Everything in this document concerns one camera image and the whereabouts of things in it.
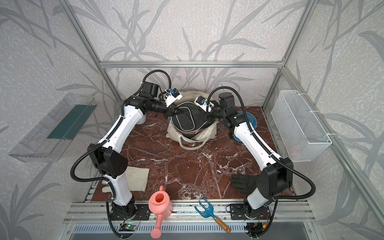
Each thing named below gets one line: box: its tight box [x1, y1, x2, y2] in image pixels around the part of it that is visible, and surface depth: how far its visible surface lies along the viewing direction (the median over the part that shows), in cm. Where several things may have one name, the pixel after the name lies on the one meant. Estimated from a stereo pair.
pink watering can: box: [148, 185, 174, 239], surface depth 68 cm
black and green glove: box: [230, 174, 259, 194], surface depth 84 cm
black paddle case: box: [171, 101, 209, 135], surface depth 80 cm
